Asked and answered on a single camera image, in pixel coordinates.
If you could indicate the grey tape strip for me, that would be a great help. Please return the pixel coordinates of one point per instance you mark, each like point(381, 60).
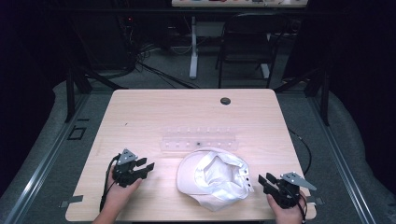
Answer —
point(316, 200)
point(72, 200)

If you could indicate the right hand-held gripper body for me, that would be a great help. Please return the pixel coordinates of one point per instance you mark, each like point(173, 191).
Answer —
point(288, 193)

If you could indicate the white desk leg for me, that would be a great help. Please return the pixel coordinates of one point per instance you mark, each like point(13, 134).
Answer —
point(193, 46)

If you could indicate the person's right hand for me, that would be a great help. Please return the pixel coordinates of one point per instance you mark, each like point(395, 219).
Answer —
point(288, 216)

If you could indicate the black metal stand frame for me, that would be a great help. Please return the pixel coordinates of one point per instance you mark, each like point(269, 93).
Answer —
point(324, 96)
point(71, 93)

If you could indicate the black table grommet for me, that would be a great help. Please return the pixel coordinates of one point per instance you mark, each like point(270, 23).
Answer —
point(225, 101)

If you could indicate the light background desk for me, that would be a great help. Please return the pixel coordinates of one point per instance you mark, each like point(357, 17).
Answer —
point(239, 3)

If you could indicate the black folding chair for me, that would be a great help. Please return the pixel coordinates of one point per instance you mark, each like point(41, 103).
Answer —
point(246, 46)

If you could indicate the white baseball cap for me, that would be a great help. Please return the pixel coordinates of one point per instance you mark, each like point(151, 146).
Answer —
point(214, 179)

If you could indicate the person's left hand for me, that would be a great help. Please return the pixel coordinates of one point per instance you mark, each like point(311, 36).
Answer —
point(120, 196)

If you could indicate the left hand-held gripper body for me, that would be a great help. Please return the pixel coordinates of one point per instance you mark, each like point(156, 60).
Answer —
point(124, 174)

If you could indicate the clear plastic tray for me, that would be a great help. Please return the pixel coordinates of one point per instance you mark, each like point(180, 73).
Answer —
point(199, 143)

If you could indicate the dark computer tower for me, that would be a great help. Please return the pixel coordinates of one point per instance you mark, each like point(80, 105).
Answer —
point(106, 40)

